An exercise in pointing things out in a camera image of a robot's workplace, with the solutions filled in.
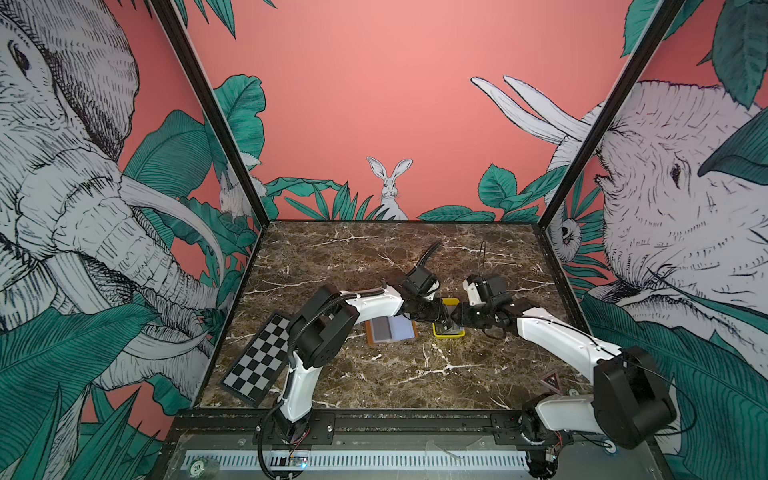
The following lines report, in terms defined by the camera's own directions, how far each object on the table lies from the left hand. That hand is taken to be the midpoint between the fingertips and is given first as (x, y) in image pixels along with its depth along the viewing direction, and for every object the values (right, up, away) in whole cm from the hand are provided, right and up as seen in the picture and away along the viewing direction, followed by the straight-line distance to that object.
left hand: (448, 314), depth 89 cm
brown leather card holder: (-14, -5, +2) cm, 15 cm away
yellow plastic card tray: (0, -2, -3) cm, 4 cm away
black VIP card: (-20, -5, +2) cm, 21 cm away
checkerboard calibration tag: (-54, -12, -8) cm, 56 cm away
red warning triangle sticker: (+28, -18, -7) cm, 34 cm away
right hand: (+1, +1, -2) cm, 3 cm away
